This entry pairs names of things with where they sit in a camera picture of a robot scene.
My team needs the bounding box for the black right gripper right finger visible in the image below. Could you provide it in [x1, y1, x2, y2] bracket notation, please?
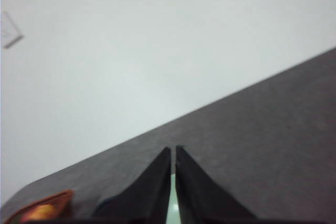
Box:
[175, 145, 259, 224]

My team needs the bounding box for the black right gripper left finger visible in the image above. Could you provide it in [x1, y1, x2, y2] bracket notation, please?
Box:
[94, 147, 172, 224]

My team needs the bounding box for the brown wicker basket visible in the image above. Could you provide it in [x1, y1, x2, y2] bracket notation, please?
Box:
[6, 189, 74, 224]

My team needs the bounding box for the pale green ceramic bowl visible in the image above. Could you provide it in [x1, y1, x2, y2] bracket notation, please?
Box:
[165, 174, 181, 224]

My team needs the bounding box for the white wall socket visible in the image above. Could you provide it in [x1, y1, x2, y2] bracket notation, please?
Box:
[3, 11, 25, 49]

